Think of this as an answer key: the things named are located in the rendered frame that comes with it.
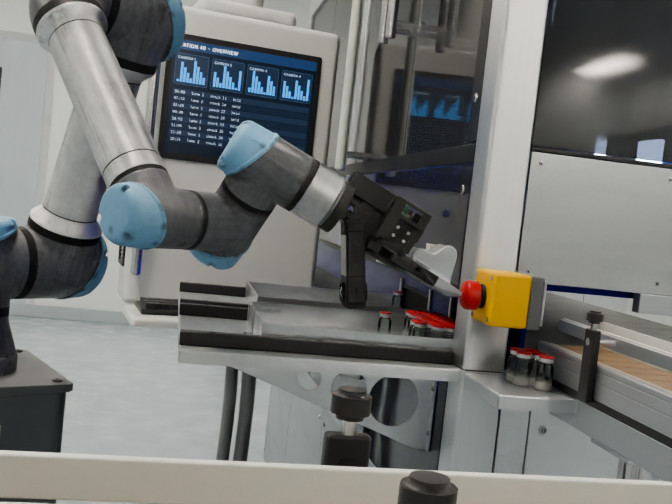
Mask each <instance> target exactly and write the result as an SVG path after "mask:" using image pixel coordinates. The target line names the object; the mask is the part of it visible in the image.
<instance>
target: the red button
mask: <svg viewBox="0 0 672 504"><path fill-rule="evenodd" d="M459 291H461V292H462V295H461V296H460V297H459V302H460V305H461V307H462V308H464V309H465V310H476V309H477V308H478V307H479V305H480V302H481V296H482V290H481V285H480V283H479V282H478V281H472V280H467V281H465V282H463V283H462V285H461V287H460V290H459Z"/></svg>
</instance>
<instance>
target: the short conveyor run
mask: <svg viewBox="0 0 672 504"><path fill-rule="evenodd" d="M586 320H588V323H591V327H590V326H587V325H584V324H581V323H578V322H575V321H572V320H569V319H566V318H563V319H560V320H559V328H558V330H560V331H561V332H563V333H566V334H569V335H571V336H574V337H577V338H580V339H582V340H584V346H571V345H559V344H553V343H549V342H546V341H538V346H536V349H538V350H540V352H544V353H547V355H551V356H554V357H555V359H554V363H552V365H553V366H554V372H553V380H552V387H554V388H556V389H558V390H560V391H562V392H563V393H565V394H567V395H569V396H571V397H573V398H575V399H576V400H577V405H576V413H575V414H569V413H553V412H549V413H551V414H552V415H554V416H556V417H557V418H559V419H561V420H562V421H564V422H566V423H567V424H569V425H571V426H572V427H574V428H576V429H577V430H579V431H581V432H582V433H584V434H586V435H587V436H589V437H591V438H593V439H594V440H596V441H598V442H599V443H601V444H603V445H604V446H606V447H608V448H609V449H611V450H613V451H614V452H616V453H618V454H619V455H621V456H623V457H624V458H626V459H628V460H629V461H631V462H633V463H634V464H636V465H638V466H639V467H641V468H643V469H644V470H646V471H648V472H649V473H651V474H653V475H654V476H656V477H658V478H659V479H661V480H663V481H670V482H672V342H668V341H665V340H662V339H659V338H655V337H652V336H649V335H645V334H642V333H639V332H636V331H632V330H629V329H626V328H623V327H619V326H616V325H613V324H610V323H606V322H603V321H604V314H602V311H596V310H590V312H587V315H586ZM598 324H600V329H597V325H598ZM599 347H601V348H599Z"/></svg>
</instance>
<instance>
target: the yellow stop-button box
mask: <svg viewBox="0 0 672 504"><path fill-rule="evenodd" d="M475 281H478V282H479V283H480V285H481V290H482V296H481V302H480V305H479V307H478V308H477V309H476V310H472V312H471V317H472V318H473V319H475V320H477V321H479V322H481V323H484V324H486V325H488V326H491V327H503V328H515V329H524V328H525V329H527V330H539V324H540V316H541V308H542V300H543V291H544V283H545V278H544V277H541V276H537V275H533V274H529V273H524V272H516V271H514V272H512V271H505V270H495V269H485V268H478V269H477V271H476V278H475Z"/></svg>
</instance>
